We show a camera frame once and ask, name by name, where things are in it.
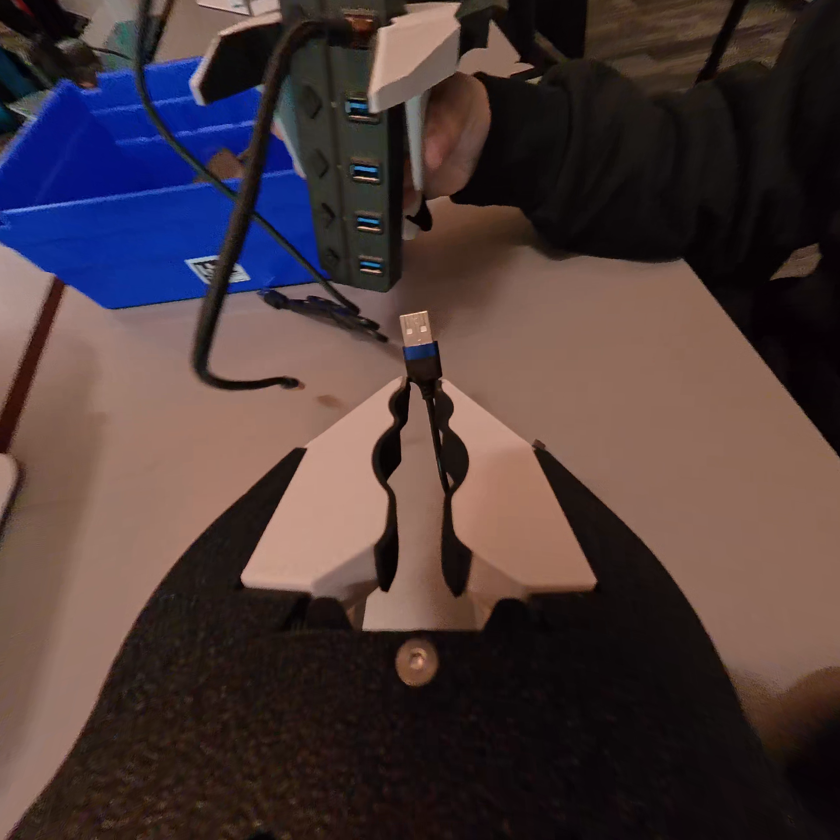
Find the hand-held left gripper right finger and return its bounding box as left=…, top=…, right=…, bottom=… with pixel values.
left=433, top=377, right=598, bottom=631

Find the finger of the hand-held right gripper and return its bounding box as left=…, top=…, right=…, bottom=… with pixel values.
left=189, top=12, right=290, bottom=107
left=366, top=12, right=463, bottom=114

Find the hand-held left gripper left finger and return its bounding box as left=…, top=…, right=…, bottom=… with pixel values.
left=239, top=377, right=413, bottom=631

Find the dark multi-port usb hub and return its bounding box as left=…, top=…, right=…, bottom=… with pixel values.
left=279, top=16, right=406, bottom=293

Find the black usb cable blue-ringed plug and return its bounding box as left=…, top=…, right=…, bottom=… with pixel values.
left=399, top=311, right=455, bottom=496

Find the thick black hub cable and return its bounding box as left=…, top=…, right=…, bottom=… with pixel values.
left=190, top=18, right=355, bottom=392

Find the person's right forearm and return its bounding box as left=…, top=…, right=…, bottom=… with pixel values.
left=451, top=3, right=840, bottom=290

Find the person's right hand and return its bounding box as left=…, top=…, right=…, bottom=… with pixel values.
left=419, top=71, right=493, bottom=201

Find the blue plastic bin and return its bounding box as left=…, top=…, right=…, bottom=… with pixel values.
left=0, top=58, right=329, bottom=309

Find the black furniture leg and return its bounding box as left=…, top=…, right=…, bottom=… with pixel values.
left=696, top=0, right=750, bottom=85

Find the person's dark torso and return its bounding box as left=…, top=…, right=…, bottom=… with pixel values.
left=696, top=243, right=840, bottom=460

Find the thin black cable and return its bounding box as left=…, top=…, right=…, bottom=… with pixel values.
left=134, top=0, right=362, bottom=316

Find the black chair frame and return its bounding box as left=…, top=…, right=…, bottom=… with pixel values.
left=508, top=0, right=588, bottom=67

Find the blue and black cable bundle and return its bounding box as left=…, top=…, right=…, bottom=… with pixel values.
left=258, top=287, right=389, bottom=343

